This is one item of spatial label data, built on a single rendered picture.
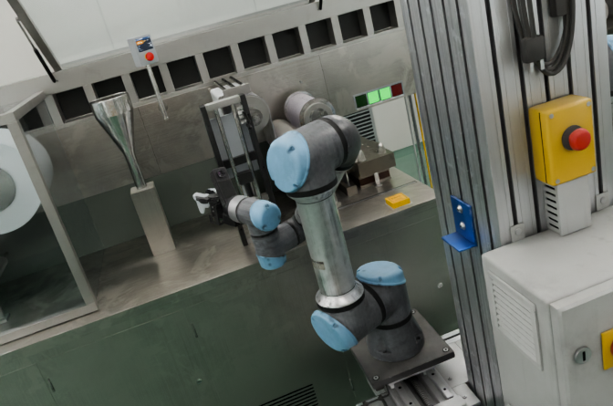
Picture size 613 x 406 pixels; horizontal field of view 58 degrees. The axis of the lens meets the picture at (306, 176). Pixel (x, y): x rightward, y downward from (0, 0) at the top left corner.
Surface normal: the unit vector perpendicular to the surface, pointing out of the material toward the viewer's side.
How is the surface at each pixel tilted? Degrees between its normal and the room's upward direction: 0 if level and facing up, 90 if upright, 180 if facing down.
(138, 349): 90
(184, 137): 90
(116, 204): 90
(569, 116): 90
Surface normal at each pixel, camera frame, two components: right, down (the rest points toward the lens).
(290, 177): -0.77, 0.26
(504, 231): 0.26, 0.26
